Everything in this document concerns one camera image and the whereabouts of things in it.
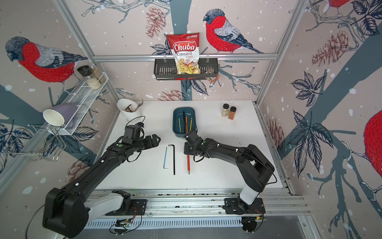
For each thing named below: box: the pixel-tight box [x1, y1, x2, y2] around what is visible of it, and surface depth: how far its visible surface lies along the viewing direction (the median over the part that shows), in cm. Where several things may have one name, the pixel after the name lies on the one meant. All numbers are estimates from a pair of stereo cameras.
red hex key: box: [187, 154, 191, 175], surface depth 85 cm
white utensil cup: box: [116, 98, 142, 123], surface depth 107 cm
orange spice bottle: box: [227, 106, 237, 120], surface depth 108 cm
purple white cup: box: [42, 103, 79, 127], surface depth 63 cm
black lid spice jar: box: [76, 65, 93, 77], surface depth 81 cm
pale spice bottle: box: [221, 103, 230, 118], surface depth 109 cm
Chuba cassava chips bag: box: [166, 32, 201, 75], surface depth 84 cm
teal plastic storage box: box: [172, 107, 198, 138], surface depth 109 cm
